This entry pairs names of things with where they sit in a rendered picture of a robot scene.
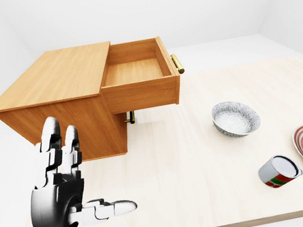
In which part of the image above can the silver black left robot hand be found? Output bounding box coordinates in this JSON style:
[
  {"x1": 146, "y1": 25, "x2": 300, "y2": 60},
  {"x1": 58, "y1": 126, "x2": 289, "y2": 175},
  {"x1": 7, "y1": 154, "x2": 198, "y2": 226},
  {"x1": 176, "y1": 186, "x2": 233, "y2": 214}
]
[{"x1": 16, "y1": 105, "x2": 142, "y2": 227}]

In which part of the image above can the wooden cabinet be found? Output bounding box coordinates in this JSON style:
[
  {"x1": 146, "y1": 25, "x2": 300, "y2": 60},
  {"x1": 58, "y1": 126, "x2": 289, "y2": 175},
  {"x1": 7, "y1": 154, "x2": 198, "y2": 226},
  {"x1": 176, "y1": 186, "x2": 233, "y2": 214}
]
[{"x1": 0, "y1": 40, "x2": 138, "y2": 174}]

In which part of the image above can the open wooden drawer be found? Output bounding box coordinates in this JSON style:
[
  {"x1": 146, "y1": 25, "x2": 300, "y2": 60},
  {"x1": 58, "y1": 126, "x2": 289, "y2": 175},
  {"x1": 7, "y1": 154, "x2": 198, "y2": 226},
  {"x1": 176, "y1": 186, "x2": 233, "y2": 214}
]
[{"x1": 94, "y1": 34, "x2": 185, "y2": 116}]

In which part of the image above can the white tin with red print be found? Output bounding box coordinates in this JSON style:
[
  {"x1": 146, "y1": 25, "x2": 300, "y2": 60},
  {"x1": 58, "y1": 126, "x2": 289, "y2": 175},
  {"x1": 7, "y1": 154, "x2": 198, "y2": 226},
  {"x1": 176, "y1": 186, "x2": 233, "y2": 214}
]
[{"x1": 256, "y1": 151, "x2": 303, "y2": 191}]

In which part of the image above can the patterned grey white bowl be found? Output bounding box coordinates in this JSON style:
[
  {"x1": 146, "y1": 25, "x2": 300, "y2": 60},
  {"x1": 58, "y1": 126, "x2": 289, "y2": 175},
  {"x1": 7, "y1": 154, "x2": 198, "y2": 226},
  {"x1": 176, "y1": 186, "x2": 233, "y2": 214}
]
[{"x1": 209, "y1": 97, "x2": 263, "y2": 141}]

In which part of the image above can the brass drawer handle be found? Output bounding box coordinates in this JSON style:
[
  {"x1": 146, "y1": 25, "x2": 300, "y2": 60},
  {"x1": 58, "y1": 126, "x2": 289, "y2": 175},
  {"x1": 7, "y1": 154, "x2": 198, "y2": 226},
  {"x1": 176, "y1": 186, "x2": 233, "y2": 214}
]
[
  {"x1": 123, "y1": 110, "x2": 137, "y2": 125},
  {"x1": 170, "y1": 53, "x2": 185, "y2": 75}
]

